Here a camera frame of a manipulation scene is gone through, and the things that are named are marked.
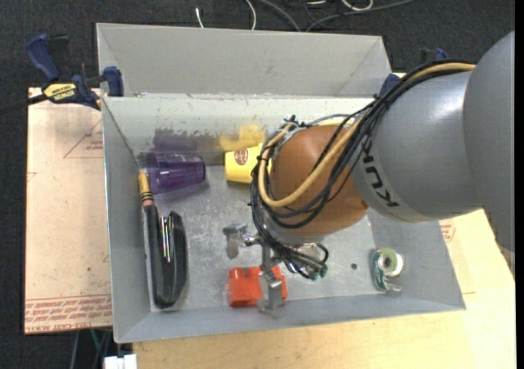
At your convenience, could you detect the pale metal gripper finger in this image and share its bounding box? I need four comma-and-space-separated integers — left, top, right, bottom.
255, 265, 288, 313
222, 223, 257, 260

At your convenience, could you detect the orange toy brick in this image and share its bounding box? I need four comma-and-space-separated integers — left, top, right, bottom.
227, 266, 289, 308

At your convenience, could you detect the grey metal bin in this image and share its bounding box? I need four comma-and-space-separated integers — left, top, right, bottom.
96, 22, 467, 344

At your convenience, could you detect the yellow plastic cup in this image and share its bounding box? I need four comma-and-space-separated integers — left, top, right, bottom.
224, 144, 264, 186

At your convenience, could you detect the purple plastic cup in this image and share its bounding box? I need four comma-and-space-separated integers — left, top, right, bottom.
144, 151, 207, 196

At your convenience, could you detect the yellow pencil with pink eraser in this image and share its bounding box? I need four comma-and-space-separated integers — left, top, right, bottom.
137, 169, 157, 212

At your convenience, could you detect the green and white tape dispenser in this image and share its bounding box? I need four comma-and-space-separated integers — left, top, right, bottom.
369, 247, 405, 295

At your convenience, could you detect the brown cardboard board red print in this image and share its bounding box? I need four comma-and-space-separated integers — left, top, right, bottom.
23, 86, 114, 335

